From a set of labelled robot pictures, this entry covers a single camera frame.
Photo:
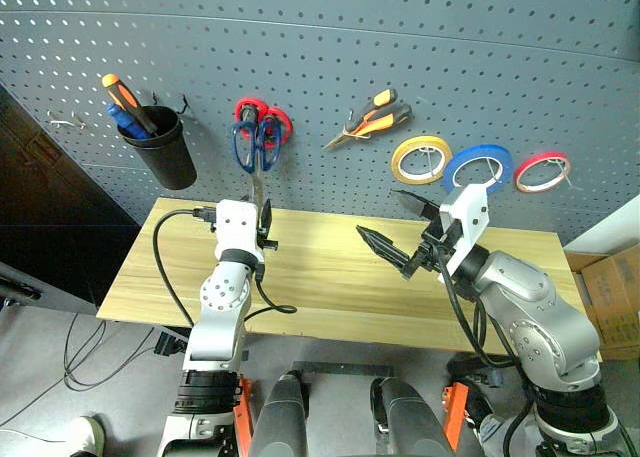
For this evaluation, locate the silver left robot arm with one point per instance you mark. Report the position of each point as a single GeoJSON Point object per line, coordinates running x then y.
{"type": "Point", "coordinates": [222, 297]}

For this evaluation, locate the orange bracket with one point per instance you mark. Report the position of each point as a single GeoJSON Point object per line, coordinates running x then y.
{"type": "Point", "coordinates": [455, 417]}
{"type": "Point", "coordinates": [244, 412]}

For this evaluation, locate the black frame bar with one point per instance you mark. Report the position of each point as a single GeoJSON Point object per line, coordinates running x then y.
{"type": "Point", "coordinates": [340, 369]}

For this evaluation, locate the red tape roll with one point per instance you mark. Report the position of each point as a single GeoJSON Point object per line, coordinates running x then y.
{"type": "Point", "coordinates": [542, 156]}

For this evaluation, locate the empty silver pegboard hook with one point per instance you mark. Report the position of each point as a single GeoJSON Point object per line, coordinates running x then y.
{"type": "Point", "coordinates": [75, 122]}

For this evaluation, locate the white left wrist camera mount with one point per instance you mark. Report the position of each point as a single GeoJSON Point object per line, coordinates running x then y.
{"type": "Point", "coordinates": [237, 227]}

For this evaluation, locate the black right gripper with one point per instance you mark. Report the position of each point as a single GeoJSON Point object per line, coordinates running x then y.
{"type": "Point", "coordinates": [435, 242]}

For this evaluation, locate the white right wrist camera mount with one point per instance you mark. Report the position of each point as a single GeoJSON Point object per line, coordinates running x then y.
{"type": "Point", "coordinates": [470, 212]}

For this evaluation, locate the black power adapter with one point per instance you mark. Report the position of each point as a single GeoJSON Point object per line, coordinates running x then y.
{"type": "Point", "coordinates": [170, 344]}

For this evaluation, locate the blue tape roll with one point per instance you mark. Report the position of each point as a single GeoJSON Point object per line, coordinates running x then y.
{"type": "Point", "coordinates": [480, 152]}

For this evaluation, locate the silver blue tape hook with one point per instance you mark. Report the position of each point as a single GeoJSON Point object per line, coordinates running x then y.
{"type": "Point", "coordinates": [492, 169]}

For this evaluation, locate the dark cabinet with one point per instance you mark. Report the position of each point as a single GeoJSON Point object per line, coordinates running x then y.
{"type": "Point", "coordinates": [55, 212]}

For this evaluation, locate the silver yellow tape hook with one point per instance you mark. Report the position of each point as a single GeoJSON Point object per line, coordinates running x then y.
{"type": "Point", "coordinates": [429, 153]}

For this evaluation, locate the white shoe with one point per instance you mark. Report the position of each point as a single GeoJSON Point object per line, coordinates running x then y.
{"type": "Point", "coordinates": [87, 434]}

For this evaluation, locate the yellow tape roll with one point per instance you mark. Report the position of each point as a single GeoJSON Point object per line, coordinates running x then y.
{"type": "Point", "coordinates": [396, 163]}

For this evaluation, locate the dark rounded robot leg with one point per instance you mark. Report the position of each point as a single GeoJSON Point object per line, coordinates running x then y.
{"type": "Point", "coordinates": [280, 417]}
{"type": "Point", "coordinates": [407, 417]}

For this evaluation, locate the orange and black screwdriver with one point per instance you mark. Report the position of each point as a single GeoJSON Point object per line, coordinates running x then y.
{"type": "Point", "coordinates": [125, 97]}

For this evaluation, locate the black cup holder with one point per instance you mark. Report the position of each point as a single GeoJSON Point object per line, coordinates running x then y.
{"type": "Point", "coordinates": [167, 162]}

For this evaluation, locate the silver red tape hook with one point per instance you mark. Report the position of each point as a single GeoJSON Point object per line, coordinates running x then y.
{"type": "Point", "coordinates": [567, 177]}

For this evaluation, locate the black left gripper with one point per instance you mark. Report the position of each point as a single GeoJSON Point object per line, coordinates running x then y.
{"type": "Point", "coordinates": [268, 241]}

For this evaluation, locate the brown cardboard box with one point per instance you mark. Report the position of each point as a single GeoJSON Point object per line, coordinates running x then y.
{"type": "Point", "coordinates": [610, 297]}

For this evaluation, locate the grey pegboard panel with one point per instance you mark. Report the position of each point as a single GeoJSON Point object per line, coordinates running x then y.
{"type": "Point", "coordinates": [320, 52]}

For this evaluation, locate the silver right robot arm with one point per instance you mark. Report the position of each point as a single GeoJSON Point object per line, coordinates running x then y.
{"type": "Point", "coordinates": [525, 287]}

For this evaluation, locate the orange and black pliers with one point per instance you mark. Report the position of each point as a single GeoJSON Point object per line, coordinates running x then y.
{"type": "Point", "coordinates": [380, 119]}

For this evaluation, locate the blue screwdriver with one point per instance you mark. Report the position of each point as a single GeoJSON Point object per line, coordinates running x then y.
{"type": "Point", "coordinates": [122, 119]}

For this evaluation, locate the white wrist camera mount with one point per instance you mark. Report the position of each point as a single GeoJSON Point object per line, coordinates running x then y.
{"type": "Point", "coordinates": [470, 212]}
{"type": "Point", "coordinates": [237, 227]}

